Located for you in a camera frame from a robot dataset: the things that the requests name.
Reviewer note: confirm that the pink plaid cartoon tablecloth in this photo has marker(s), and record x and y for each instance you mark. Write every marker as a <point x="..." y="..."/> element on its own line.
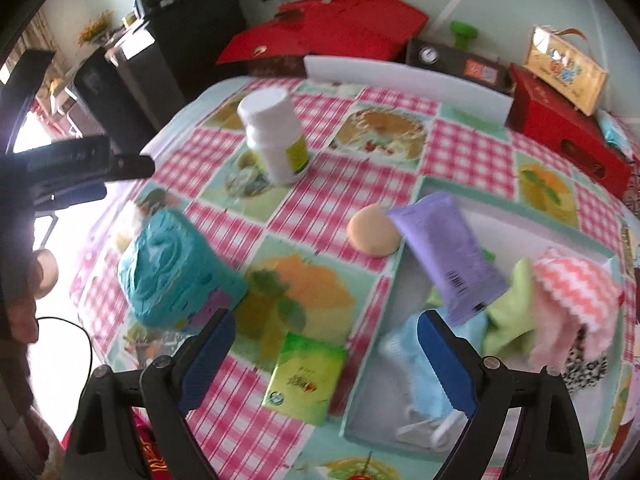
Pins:
<point x="368" y="145"/>

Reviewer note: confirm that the yellow box with handle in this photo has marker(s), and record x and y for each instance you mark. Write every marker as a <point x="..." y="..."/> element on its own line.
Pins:
<point x="563" y="59"/>

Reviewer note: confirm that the blue face mask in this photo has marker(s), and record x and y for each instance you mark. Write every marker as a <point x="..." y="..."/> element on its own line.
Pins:
<point x="428" y="419"/>

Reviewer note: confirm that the purple tube package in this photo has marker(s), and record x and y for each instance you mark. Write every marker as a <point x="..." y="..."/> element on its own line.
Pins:
<point x="444" y="244"/>

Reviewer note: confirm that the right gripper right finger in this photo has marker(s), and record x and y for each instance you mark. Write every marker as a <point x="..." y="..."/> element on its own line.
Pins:
<point x="481" y="388"/>

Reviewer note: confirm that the white teal-rimmed tray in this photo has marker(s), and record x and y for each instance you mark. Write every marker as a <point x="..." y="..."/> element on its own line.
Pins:
<point x="376" y="406"/>

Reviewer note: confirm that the black box with label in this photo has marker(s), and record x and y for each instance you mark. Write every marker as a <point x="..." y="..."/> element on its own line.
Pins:
<point x="440" y="58"/>

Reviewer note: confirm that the black cabinet with monitor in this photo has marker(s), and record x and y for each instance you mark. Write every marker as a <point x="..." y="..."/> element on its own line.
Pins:
<point x="133" y="85"/>

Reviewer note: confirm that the green cloth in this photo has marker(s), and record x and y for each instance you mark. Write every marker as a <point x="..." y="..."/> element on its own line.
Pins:
<point x="506" y="327"/>

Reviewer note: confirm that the red flat bag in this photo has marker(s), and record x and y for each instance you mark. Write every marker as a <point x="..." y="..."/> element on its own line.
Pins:
<point x="375" y="29"/>

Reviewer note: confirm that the large red gift box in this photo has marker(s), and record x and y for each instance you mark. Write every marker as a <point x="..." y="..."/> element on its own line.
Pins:
<point x="541" y="113"/>

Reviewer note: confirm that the teal toy box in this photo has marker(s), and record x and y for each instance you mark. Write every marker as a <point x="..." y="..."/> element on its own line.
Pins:
<point x="172" y="279"/>

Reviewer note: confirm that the black white spotted scrunchie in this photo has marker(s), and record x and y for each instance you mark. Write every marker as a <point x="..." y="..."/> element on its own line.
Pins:
<point x="579" y="373"/>

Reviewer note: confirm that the white pill bottle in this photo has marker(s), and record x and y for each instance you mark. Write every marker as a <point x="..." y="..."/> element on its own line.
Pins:
<point x="274" y="134"/>

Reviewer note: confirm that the green dumbbell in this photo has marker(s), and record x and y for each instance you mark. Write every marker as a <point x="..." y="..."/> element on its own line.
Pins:
<point x="464" y="34"/>

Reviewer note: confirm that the pink wavy cloth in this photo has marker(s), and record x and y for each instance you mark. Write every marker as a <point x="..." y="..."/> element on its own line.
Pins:
<point x="571" y="295"/>

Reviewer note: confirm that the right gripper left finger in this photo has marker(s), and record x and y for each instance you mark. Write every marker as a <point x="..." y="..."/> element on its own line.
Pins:
<point x="172" y="386"/>

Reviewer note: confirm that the person's left hand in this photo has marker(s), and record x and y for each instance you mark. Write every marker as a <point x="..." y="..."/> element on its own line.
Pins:
<point x="41" y="278"/>

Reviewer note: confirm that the blue wet wipes pack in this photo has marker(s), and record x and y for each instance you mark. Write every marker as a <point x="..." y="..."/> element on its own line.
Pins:
<point x="614" y="134"/>

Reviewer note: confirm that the beige powder puff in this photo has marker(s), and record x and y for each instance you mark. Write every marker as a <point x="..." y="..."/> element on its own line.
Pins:
<point x="371" y="232"/>

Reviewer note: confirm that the white foam board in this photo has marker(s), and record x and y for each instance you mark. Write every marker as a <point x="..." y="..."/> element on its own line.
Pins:
<point x="466" y="95"/>

